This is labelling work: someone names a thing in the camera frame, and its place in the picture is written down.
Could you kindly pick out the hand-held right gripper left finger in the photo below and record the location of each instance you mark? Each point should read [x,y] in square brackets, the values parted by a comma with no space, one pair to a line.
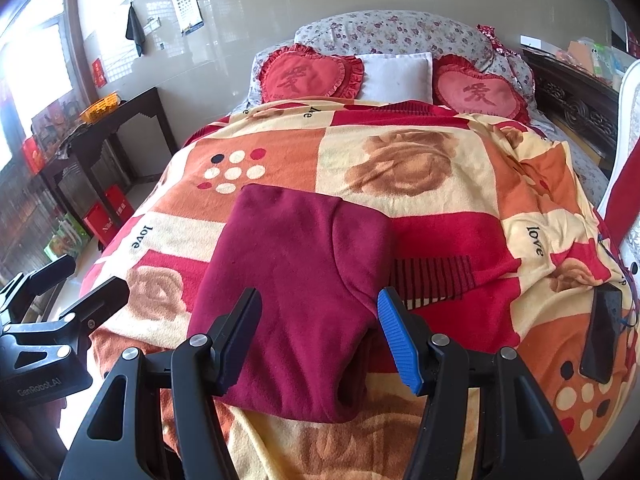
[240,340]

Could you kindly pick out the red cardboard box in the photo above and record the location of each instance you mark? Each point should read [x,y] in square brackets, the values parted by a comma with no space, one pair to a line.
[107,215]

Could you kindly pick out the white pillow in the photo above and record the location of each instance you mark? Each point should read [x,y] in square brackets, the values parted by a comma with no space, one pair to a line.
[395,77]

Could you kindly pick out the dark hanging cloth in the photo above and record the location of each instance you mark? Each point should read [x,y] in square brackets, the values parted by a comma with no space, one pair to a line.
[135,30]

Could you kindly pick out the red gift box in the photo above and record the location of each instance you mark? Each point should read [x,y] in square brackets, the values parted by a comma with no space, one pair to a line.
[32,155]

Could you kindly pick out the pile of colourful packets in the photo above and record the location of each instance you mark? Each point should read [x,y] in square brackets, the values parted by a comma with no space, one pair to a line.
[595,57]

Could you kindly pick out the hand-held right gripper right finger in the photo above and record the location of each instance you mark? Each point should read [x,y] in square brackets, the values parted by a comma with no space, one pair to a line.
[395,335]

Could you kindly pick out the red heart pillow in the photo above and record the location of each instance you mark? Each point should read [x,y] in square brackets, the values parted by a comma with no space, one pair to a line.
[305,75]
[475,92]

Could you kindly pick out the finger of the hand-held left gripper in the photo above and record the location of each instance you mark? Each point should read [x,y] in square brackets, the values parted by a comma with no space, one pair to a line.
[100,302]
[45,280]

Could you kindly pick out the black smartphone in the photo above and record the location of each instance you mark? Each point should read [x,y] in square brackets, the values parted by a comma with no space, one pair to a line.
[602,330]

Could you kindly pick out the white chair with red cushion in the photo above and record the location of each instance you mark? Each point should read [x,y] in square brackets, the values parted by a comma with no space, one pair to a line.
[625,110]

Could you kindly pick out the dark wooden side table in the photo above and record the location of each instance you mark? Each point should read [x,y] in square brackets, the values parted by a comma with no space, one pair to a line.
[125,107]

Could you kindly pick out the maroon fleece sweater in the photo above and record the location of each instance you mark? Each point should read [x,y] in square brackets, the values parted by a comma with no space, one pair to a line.
[300,270]

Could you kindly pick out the window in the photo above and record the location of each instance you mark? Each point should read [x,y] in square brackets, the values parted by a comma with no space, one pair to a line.
[35,60]

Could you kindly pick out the eye chart wall poster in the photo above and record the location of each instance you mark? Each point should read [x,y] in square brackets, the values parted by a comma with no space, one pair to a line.
[185,0]

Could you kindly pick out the printed orange red blanket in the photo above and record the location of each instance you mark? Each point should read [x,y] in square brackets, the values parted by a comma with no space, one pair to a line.
[425,160]

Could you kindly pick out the dark carved wooden cabinet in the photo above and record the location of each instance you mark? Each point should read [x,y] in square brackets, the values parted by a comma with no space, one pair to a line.
[575,105]

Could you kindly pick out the red wall sticker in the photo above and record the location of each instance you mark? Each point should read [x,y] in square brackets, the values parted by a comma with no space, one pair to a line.
[99,72]

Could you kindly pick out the yellow box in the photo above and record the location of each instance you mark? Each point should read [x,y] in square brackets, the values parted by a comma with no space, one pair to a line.
[102,106]

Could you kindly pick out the green packets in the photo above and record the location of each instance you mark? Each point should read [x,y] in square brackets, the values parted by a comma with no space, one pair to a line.
[65,240]

